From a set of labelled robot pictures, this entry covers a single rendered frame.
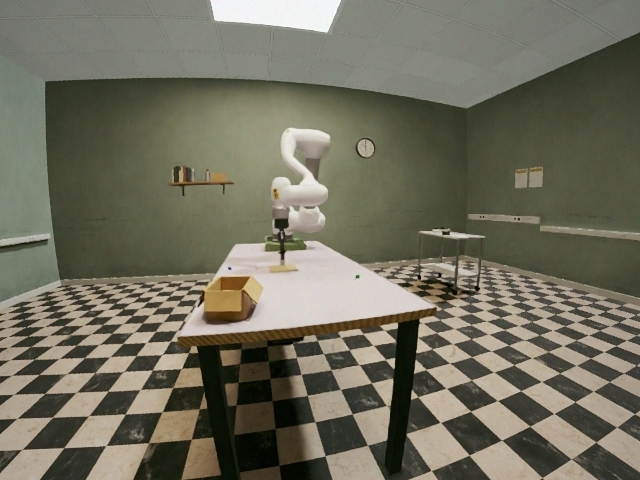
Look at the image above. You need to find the tan square mat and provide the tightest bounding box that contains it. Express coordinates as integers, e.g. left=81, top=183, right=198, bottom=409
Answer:
left=268, top=264, right=299, bottom=273

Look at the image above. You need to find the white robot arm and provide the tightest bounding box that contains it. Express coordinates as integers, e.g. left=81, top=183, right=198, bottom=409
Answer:
left=266, top=128, right=330, bottom=243

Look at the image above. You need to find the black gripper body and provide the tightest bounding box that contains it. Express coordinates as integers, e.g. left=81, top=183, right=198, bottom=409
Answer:
left=274, top=219, right=289, bottom=235

